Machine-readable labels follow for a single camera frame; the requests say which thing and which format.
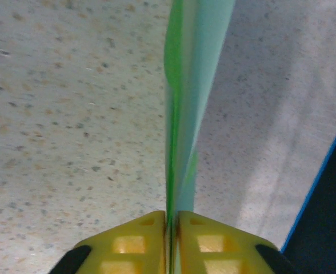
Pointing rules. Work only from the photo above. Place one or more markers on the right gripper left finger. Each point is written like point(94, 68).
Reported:
point(128, 251)

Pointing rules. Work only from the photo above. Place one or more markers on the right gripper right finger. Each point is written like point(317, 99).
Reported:
point(219, 251)

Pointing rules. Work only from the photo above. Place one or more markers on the green paper sheet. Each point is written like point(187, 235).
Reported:
point(202, 85)

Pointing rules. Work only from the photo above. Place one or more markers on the blue table edge strip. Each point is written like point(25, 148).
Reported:
point(311, 194)

